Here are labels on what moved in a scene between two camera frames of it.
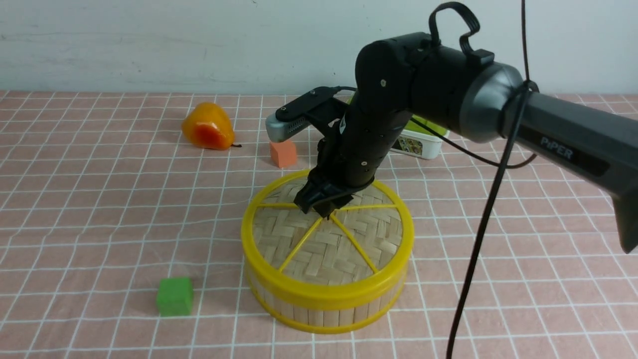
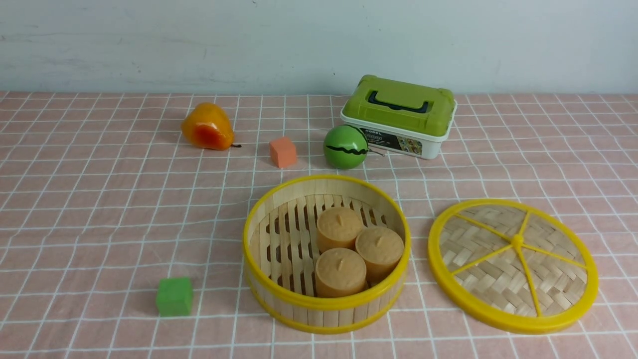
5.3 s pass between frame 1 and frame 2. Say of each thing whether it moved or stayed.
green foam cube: stayed
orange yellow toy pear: stayed
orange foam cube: stayed
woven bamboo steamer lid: moved
